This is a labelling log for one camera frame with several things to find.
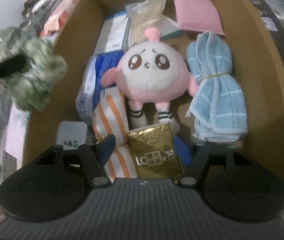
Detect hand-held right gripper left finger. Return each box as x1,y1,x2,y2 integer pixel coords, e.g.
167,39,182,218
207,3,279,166
35,134,116,187

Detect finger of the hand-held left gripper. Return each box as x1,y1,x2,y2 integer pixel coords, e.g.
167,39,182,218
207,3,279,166
0,54,28,90

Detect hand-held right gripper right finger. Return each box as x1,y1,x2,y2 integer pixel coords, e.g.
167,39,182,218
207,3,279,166
174,137,249,187

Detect gold tissue packet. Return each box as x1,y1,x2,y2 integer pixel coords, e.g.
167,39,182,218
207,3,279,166
127,121,184,179

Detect orange striped towel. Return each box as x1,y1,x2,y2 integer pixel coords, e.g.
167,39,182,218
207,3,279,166
91,89,138,180

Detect white small packet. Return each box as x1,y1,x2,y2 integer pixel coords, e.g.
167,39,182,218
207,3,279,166
57,121,88,152

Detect light blue towel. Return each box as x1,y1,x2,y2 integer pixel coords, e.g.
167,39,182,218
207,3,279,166
185,30,248,143

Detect blue white tissue packet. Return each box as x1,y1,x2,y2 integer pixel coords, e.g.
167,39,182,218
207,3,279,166
75,50,125,125

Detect pink plush toy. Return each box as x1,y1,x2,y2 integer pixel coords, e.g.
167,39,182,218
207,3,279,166
100,27,199,133

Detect blue white carton box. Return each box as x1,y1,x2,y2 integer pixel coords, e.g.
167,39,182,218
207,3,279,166
97,14,130,54

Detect brown cardboard box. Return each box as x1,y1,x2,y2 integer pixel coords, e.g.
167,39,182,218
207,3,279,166
23,0,284,180

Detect teal white box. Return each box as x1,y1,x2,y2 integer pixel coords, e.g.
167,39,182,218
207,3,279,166
161,17,185,40

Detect beige packet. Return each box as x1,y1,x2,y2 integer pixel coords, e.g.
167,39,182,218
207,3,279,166
125,0,169,49

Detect pink cloth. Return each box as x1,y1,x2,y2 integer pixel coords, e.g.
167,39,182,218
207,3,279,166
172,0,225,37

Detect pink bed sheet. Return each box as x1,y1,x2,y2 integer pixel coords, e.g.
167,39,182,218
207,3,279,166
0,80,31,155

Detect dark brown cloth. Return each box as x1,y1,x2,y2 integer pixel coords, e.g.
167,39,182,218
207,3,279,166
23,0,40,18

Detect pink wet wipes packet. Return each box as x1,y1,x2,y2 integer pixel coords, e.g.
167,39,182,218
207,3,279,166
43,0,83,38

